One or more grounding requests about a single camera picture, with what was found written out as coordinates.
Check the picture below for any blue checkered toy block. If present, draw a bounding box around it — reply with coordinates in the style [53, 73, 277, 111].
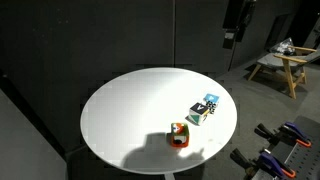
[203, 93, 221, 115]

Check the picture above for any crumpled plastic bag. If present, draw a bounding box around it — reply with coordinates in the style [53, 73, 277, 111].
[269, 37, 297, 56]

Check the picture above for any black perforated mounting board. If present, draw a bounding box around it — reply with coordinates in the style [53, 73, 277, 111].
[263, 115, 320, 180]

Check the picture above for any orange green toy block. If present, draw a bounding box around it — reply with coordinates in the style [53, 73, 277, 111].
[170, 122, 191, 149]

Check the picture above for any wooden armchair grey cushion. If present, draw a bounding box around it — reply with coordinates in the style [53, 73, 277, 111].
[247, 45, 320, 100]

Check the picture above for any letter A toy block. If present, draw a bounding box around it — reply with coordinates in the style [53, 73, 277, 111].
[188, 102, 210, 127]

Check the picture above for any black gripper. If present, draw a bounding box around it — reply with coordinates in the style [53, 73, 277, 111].
[222, 0, 258, 50]

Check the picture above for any purple orange spring clamp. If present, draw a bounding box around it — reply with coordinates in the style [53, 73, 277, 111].
[229, 148, 297, 180]
[254, 121, 313, 149]

